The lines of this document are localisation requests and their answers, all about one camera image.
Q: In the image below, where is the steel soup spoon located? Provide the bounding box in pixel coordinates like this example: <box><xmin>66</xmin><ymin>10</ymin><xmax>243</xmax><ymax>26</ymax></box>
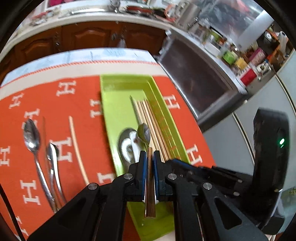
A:
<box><xmin>118</xmin><ymin>128</ymin><xmax>135</xmax><ymax>167</ymax></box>

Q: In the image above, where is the steel fork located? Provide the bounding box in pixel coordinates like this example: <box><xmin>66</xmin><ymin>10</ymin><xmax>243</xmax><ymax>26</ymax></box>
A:
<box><xmin>47</xmin><ymin>143</ymin><xmax>67</xmax><ymax>203</ymax></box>

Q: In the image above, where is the white ceramic spoon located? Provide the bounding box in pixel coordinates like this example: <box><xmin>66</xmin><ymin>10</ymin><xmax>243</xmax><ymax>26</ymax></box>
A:
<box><xmin>129</xmin><ymin>130</ymin><xmax>141</xmax><ymax>163</ymax></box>

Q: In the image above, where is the red-banded bamboo chopstick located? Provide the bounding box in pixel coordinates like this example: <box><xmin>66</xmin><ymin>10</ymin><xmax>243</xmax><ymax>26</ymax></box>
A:
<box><xmin>140</xmin><ymin>99</ymin><xmax>168</xmax><ymax>162</ymax></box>
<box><xmin>145</xmin><ymin>100</ymin><xmax>171</xmax><ymax>161</ymax></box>
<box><xmin>136</xmin><ymin>100</ymin><xmax>160</xmax><ymax>151</ymax></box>

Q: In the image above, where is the small steel spoon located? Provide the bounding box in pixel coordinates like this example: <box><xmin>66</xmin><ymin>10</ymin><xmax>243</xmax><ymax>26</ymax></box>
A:
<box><xmin>137</xmin><ymin>123</ymin><xmax>156</xmax><ymax>218</ymax></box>

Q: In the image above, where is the large steel spoon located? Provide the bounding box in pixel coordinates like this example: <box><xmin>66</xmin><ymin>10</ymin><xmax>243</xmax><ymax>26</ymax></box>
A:
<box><xmin>23</xmin><ymin>118</ymin><xmax>57</xmax><ymax>213</ymax></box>

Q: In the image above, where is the twisted metal chopstick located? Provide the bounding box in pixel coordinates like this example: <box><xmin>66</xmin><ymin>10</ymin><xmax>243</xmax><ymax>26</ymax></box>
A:
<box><xmin>130</xmin><ymin>96</ymin><xmax>144</xmax><ymax>125</ymax></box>

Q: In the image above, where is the orange H-pattern cloth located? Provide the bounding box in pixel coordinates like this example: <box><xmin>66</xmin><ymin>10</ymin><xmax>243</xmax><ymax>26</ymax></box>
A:
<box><xmin>1</xmin><ymin>60</ymin><xmax>215</xmax><ymax>237</ymax></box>

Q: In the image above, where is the red white canister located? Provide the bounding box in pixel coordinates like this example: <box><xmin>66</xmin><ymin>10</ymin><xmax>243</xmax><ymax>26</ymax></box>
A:
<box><xmin>240</xmin><ymin>68</ymin><xmax>257</xmax><ymax>86</ymax></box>

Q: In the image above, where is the grey cabinet with mesh doors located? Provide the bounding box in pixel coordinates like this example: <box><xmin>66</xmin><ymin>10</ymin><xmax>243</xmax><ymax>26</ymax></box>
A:
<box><xmin>157</xmin><ymin>29</ymin><xmax>247</xmax><ymax>125</ymax></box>

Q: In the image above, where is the green plastic tray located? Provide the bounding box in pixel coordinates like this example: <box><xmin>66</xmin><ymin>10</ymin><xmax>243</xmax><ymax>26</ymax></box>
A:
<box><xmin>100</xmin><ymin>74</ymin><xmax>190</xmax><ymax>240</ymax></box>

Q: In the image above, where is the green label bottle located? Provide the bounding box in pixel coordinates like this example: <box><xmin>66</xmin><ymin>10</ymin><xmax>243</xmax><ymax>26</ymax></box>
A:
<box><xmin>221</xmin><ymin>50</ymin><xmax>238</xmax><ymax>66</ymax></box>

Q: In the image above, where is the red frying pan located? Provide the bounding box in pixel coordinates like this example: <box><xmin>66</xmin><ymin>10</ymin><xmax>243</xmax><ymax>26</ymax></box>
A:
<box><xmin>125</xmin><ymin>6</ymin><xmax>154</xmax><ymax>15</ymax></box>

